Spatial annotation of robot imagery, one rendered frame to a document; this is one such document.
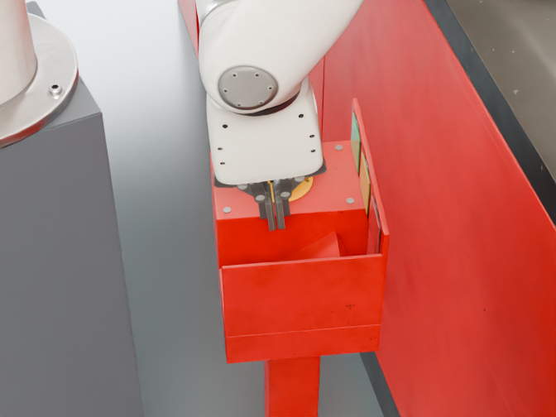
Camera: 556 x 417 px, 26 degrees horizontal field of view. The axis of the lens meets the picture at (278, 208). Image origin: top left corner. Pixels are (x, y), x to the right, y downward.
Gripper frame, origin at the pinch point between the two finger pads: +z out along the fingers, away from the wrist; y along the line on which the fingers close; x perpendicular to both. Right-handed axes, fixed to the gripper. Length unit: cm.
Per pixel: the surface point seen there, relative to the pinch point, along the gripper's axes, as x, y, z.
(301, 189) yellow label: -7.8, -3.2, 6.2
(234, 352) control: 4.9, 6.0, 15.7
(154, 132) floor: -106, 22, 82
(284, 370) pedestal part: -2.1, 1.2, 29.3
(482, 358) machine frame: -3.6, -22.4, 34.4
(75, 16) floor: -148, 38, 81
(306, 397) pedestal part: -2.1, -0.9, 35.2
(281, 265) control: 4.9, 0.0, 3.2
